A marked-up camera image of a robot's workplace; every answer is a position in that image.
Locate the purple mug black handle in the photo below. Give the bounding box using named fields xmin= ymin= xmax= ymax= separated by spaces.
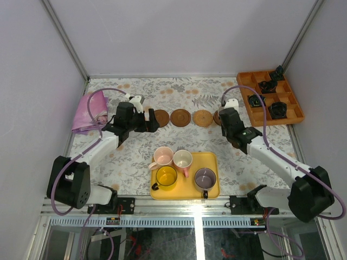
xmin=194 ymin=167 xmax=217 ymax=199

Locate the woven rattan coaster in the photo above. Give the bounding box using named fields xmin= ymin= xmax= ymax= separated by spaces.
xmin=193 ymin=109 xmax=213 ymax=127

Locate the white mug pink handle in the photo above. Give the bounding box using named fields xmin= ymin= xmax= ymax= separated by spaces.
xmin=173 ymin=149 xmax=193 ymax=178

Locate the orange compartment tray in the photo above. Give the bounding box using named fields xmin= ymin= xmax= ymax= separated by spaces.
xmin=237 ymin=70 xmax=305 ymax=127

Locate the aluminium front rail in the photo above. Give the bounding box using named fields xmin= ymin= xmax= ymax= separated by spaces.
xmin=40 ymin=195 xmax=295 ymax=218

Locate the black part lower compartment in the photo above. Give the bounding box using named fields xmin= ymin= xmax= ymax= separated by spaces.
xmin=268 ymin=102 xmax=287 ymax=120

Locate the black part compartment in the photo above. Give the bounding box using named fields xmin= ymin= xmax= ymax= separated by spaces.
xmin=268 ymin=102 xmax=287 ymax=120
xmin=269 ymin=66 xmax=284 ymax=81
xmin=258 ymin=80 xmax=278 ymax=94

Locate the black yellow part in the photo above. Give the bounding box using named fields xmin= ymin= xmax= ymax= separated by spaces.
xmin=248 ymin=94 xmax=266 ymax=108

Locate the yellow mug black handle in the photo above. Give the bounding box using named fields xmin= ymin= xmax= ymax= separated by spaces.
xmin=151 ymin=166 xmax=178 ymax=191

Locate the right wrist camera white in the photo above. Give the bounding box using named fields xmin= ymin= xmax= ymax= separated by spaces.
xmin=223 ymin=99 xmax=239 ymax=112

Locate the light pink mug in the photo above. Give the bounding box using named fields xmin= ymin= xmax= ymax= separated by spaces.
xmin=148 ymin=147 xmax=174 ymax=171

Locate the black part top compartment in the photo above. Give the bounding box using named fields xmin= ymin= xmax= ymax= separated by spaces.
xmin=269 ymin=66 xmax=284 ymax=81

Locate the brown wooden coaster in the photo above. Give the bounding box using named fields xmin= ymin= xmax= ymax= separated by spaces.
xmin=213 ymin=110 xmax=221 ymax=126
xmin=170 ymin=109 xmax=191 ymax=127
xmin=155 ymin=109 xmax=170 ymax=128

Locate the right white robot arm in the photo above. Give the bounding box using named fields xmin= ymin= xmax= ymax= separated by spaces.
xmin=219 ymin=107 xmax=335 ymax=223

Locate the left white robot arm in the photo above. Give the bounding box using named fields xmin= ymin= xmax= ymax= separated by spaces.
xmin=47 ymin=102 xmax=159 ymax=214

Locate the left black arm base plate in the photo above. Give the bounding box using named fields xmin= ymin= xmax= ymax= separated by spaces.
xmin=93 ymin=197 xmax=136 ymax=215

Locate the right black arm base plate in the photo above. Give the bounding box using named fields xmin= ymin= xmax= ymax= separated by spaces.
xmin=229 ymin=196 xmax=271 ymax=215

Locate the yellow plastic tray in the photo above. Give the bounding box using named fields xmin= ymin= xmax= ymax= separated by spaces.
xmin=150 ymin=152 xmax=220 ymax=200

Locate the pink purple folded cloth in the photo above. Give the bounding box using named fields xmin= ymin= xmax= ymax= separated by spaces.
xmin=72 ymin=92 xmax=108 ymax=134

